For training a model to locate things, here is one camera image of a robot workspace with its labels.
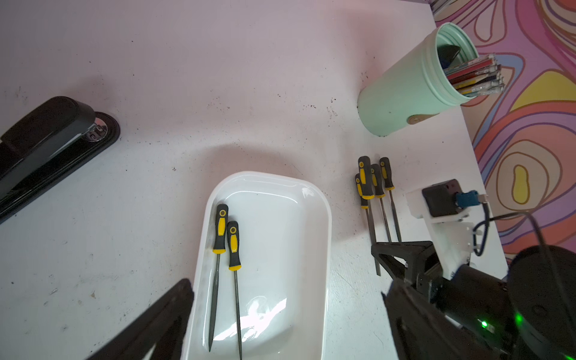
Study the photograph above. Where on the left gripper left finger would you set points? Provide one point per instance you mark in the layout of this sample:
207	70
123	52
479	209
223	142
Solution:
159	331

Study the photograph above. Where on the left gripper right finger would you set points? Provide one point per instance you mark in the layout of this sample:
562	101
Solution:
420	331

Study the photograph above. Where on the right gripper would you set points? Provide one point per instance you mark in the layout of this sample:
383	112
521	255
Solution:
416	262

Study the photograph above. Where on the file tool four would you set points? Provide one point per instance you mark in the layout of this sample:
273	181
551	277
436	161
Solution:
364	211

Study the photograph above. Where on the file tool five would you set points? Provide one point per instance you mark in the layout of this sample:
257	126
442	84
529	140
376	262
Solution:
234	266

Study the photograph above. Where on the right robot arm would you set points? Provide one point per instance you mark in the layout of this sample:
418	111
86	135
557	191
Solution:
475	315

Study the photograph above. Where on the white plastic storage box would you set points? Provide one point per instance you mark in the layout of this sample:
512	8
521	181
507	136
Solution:
285	230

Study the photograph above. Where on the file tool six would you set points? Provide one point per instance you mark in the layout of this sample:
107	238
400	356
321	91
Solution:
221	219

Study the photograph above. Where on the green pen cup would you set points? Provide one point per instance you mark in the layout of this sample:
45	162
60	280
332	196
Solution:
415	88

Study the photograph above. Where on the pens in cup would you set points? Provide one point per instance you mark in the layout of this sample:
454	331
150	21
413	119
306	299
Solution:
478	77

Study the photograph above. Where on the black stapler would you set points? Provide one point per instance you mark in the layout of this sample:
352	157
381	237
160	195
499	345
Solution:
47	145

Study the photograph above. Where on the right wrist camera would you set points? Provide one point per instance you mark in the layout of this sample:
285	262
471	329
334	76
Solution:
444	207

